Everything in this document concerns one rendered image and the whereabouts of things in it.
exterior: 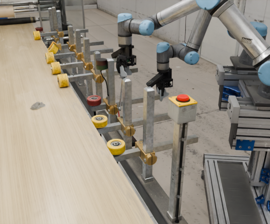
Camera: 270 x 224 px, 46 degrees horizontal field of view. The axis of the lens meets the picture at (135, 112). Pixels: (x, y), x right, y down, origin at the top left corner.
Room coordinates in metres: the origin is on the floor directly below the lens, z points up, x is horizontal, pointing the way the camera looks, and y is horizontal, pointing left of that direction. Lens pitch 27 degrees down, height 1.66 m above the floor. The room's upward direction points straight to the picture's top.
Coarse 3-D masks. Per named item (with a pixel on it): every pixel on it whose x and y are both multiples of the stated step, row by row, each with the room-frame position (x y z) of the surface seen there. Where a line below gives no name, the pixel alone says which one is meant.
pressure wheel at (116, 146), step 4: (112, 140) 1.19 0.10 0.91; (116, 140) 1.20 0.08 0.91; (120, 140) 1.19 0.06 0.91; (108, 144) 1.16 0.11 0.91; (112, 144) 1.17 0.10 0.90; (116, 144) 1.16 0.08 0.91; (120, 144) 1.17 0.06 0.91; (124, 144) 1.16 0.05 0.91; (108, 148) 1.15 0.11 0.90; (112, 148) 1.13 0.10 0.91; (116, 148) 1.13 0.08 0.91; (120, 148) 1.14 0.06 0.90; (124, 148) 1.16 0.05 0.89; (112, 152) 1.13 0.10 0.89; (116, 152) 1.13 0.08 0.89; (120, 152) 1.14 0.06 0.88
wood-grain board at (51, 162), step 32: (0, 32) 3.28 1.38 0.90; (32, 32) 3.28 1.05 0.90; (0, 64) 2.26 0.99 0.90; (32, 64) 2.26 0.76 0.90; (0, 96) 1.68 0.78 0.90; (32, 96) 1.68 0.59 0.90; (64, 96) 1.68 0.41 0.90; (0, 128) 1.31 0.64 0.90; (32, 128) 1.31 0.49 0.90; (64, 128) 1.31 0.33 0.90; (0, 160) 1.05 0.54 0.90; (32, 160) 1.05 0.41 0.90; (64, 160) 1.05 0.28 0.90; (96, 160) 1.05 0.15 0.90; (0, 192) 0.86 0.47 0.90; (32, 192) 0.86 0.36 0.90; (64, 192) 0.86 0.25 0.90; (96, 192) 0.86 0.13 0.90; (128, 192) 0.86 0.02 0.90
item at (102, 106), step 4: (140, 96) 1.77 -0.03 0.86; (156, 96) 1.79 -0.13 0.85; (116, 100) 1.71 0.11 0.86; (132, 100) 1.72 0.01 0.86; (136, 100) 1.73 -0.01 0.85; (140, 100) 1.74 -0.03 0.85; (100, 104) 1.66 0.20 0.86; (104, 104) 1.66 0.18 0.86; (92, 108) 1.63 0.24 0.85; (96, 108) 1.64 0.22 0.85; (100, 108) 1.65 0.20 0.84; (104, 108) 1.66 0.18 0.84
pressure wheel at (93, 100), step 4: (88, 96) 1.67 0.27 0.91; (92, 96) 1.67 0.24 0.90; (96, 96) 1.67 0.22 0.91; (88, 100) 1.62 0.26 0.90; (92, 100) 1.61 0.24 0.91; (96, 100) 1.62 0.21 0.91; (100, 100) 1.64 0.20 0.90; (88, 104) 1.62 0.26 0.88; (92, 104) 1.61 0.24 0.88; (96, 104) 1.61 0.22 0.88
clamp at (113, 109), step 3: (105, 99) 1.71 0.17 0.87; (105, 102) 1.67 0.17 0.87; (108, 105) 1.63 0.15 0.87; (111, 105) 1.62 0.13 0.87; (114, 105) 1.63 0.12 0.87; (108, 108) 1.62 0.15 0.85; (111, 108) 1.60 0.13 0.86; (114, 108) 1.61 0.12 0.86; (117, 108) 1.61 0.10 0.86; (108, 111) 1.60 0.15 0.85; (111, 111) 1.60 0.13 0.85; (114, 111) 1.61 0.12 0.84; (117, 111) 1.61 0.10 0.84; (114, 114) 1.61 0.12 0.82
